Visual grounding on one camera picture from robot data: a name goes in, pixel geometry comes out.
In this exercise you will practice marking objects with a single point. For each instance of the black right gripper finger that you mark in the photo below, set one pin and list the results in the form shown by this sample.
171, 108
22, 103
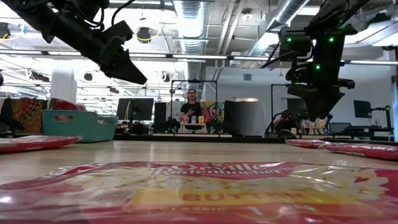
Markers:
329, 102
314, 105

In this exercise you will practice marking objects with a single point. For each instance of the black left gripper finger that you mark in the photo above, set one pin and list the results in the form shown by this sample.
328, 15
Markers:
129, 65
121, 74

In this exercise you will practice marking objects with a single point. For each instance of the red Orville Redenbacher popcorn bag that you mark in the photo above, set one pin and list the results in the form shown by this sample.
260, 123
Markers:
37, 143
65, 105
199, 193
363, 151
306, 143

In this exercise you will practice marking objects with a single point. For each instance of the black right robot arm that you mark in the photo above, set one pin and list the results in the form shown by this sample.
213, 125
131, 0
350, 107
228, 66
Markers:
329, 53

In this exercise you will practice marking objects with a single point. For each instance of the black background robot arm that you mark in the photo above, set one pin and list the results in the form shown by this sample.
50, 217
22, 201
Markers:
270, 124

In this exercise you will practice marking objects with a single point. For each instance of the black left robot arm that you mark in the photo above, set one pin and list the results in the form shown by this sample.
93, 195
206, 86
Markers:
62, 28

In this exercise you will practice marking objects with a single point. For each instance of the small tan box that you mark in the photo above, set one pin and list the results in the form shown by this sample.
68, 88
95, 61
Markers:
322, 123

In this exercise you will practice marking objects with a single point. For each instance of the grey office chair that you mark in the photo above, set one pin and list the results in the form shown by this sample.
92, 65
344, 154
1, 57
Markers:
339, 127

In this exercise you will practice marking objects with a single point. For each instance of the black round ceiling lamp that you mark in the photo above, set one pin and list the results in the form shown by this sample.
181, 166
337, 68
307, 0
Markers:
165, 77
88, 76

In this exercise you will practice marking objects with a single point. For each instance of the black computer monitor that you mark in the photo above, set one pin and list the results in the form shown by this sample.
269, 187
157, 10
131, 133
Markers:
124, 109
143, 109

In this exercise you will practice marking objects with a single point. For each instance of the black desk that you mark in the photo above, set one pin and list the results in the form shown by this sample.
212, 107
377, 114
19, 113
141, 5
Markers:
370, 130

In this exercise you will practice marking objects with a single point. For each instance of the white round pillar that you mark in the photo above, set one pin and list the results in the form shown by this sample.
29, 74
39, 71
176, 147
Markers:
63, 84

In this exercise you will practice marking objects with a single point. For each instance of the tall black speaker panel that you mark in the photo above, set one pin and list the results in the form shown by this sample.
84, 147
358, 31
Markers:
160, 116

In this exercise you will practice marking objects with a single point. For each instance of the glowing strip lamp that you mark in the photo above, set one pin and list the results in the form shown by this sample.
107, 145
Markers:
245, 99

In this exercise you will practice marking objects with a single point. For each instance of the teal plastic basket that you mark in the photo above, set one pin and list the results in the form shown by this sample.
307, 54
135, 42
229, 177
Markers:
77, 129

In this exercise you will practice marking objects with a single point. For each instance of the dark grey partition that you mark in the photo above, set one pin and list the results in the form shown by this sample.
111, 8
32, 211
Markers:
244, 119

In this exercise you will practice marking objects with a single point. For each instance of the long light bar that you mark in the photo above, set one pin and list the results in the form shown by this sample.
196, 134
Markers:
202, 57

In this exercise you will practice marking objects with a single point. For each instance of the standing person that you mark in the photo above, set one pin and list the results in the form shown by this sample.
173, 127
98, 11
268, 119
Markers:
191, 110

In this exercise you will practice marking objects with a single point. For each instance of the small red box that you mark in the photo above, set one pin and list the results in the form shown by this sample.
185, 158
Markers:
185, 119

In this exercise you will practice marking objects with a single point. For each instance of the small blue box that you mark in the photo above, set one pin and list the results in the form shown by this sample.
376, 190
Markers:
193, 119

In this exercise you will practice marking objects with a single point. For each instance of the small wooden table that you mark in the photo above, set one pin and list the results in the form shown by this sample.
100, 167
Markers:
193, 125

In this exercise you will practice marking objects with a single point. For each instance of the small yellow box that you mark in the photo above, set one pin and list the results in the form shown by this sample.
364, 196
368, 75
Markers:
201, 119

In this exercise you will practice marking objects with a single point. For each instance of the colourful geometric mural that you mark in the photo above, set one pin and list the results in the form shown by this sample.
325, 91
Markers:
214, 112

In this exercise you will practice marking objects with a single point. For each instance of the round ceiling fixture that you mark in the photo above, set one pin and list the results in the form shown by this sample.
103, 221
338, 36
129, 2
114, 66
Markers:
247, 16

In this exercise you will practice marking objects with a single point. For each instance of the orange patterned tapestry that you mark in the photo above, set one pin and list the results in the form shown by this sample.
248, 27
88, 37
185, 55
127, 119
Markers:
28, 115

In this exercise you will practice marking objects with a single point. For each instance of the black mounted device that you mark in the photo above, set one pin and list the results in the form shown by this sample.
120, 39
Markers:
3, 30

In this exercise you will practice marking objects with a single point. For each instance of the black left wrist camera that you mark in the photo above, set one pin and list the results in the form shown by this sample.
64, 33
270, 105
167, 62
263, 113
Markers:
119, 31

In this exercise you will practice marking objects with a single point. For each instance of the black overhead camera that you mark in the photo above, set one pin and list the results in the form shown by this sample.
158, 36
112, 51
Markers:
144, 35

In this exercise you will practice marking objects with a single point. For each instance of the black metal frame stand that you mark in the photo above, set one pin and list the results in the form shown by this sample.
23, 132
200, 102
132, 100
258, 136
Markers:
194, 81
272, 102

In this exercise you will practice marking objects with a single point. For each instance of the silver ribbed air duct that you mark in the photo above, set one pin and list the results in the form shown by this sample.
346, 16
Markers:
191, 34

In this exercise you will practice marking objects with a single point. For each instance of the wall air vent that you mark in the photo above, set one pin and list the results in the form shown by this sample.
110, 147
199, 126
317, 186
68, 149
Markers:
247, 77

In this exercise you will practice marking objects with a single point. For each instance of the silver smooth air duct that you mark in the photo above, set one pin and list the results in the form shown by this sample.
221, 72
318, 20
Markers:
273, 18

